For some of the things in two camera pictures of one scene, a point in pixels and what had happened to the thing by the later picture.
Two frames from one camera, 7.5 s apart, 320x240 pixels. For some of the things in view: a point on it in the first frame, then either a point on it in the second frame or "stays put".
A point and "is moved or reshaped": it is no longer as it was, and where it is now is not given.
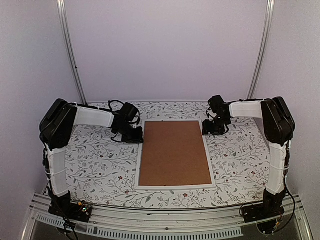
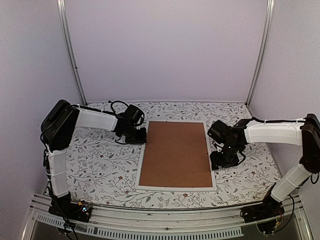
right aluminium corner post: (266, 35) stays put
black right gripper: (207, 129) → (216, 162)
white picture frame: (199, 186) is moved or reshaped
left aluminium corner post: (62, 16) stays put
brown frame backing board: (173, 155) stays put
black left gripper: (138, 139) stays put
